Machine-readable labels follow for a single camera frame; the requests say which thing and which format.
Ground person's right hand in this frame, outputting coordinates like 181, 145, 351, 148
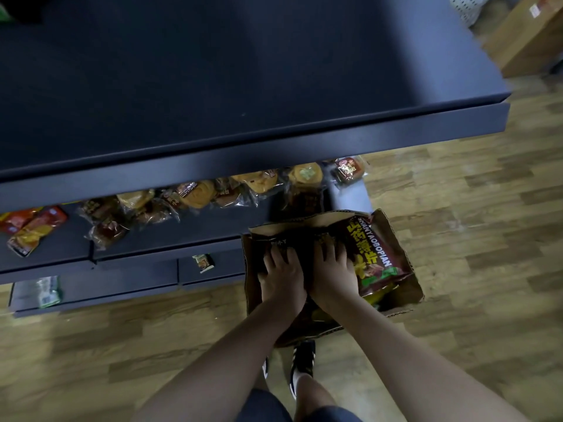
307, 234, 359, 312

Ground person's left hand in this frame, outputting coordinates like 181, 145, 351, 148
257, 245, 308, 319

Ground brown cardboard box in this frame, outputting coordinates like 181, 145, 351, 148
240, 209, 426, 348

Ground dark blue metal shelf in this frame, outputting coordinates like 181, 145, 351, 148
0, 0, 511, 319

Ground person's right forearm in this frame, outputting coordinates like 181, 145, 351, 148
325, 294, 528, 422

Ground person's left forearm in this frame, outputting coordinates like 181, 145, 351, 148
131, 298, 305, 422

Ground person's right shoe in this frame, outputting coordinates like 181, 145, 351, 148
289, 339, 317, 399

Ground person's right leg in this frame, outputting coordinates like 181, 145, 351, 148
292, 375, 338, 412

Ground small red white sachet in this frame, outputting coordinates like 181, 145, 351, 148
191, 253, 215, 274

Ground red label pastry packet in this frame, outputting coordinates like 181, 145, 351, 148
331, 155, 368, 186

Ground pile of wrapped buns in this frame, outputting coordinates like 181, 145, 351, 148
79, 162, 329, 251

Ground dark blue shorts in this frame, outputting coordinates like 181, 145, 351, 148
235, 389, 362, 422

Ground white green label packet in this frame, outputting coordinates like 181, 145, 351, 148
35, 276, 63, 309

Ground pile of red orange packets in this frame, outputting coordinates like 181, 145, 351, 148
0, 206, 69, 259

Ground sealed brown shipping carton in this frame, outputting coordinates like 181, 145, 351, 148
483, 0, 563, 79

